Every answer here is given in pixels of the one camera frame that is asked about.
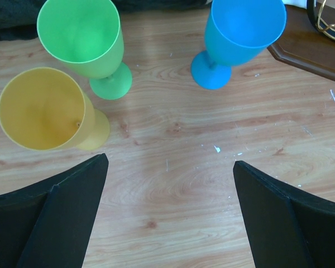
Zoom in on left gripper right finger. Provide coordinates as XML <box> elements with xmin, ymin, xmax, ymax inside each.
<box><xmin>233</xmin><ymin>161</ymin><xmax>335</xmax><ymax>267</ymax></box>

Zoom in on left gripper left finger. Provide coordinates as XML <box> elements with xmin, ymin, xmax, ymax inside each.
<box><xmin>0</xmin><ymin>154</ymin><xmax>108</xmax><ymax>267</ymax></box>

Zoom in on gold and black wine glass rack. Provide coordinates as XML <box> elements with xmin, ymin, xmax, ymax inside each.
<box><xmin>268</xmin><ymin>1</ymin><xmax>335</xmax><ymax>82</ymax></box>

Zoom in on yellow plastic goblet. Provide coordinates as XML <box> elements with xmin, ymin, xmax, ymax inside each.
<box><xmin>0</xmin><ymin>67</ymin><xmax>110</xmax><ymax>151</ymax></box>

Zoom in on green plastic goblet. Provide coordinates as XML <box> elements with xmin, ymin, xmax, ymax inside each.
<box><xmin>36</xmin><ymin>0</ymin><xmax>132</xmax><ymax>100</ymax></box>

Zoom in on blue plastic goblet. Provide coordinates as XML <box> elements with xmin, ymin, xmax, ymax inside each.
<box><xmin>190</xmin><ymin>0</ymin><xmax>287</xmax><ymax>90</ymax></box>

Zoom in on black floral plush pillow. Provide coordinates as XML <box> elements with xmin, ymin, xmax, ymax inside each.
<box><xmin>0</xmin><ymin>0</ymin><xmax>212</xmax><ymax>41</ymax></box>

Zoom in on folded cream cloth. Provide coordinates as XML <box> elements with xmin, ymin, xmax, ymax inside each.
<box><xmin>283</xmin><ymin>0</ymin><xmax>307</xmax><ymax>9</ymax></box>

